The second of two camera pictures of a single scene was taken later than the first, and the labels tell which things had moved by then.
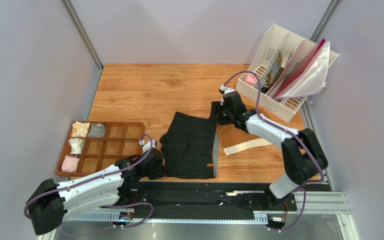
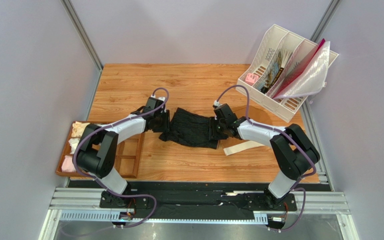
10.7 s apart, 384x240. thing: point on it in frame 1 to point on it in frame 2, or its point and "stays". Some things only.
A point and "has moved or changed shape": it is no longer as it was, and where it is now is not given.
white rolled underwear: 76,145 stays
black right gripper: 219,113 to 219,128
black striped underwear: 190,147 has moved or changed shape
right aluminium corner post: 324,22 stays
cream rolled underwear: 80,129 stays
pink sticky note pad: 251,79 stays
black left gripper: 161,172 to 166,126
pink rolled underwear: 70,164 stays
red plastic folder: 298,67 stays
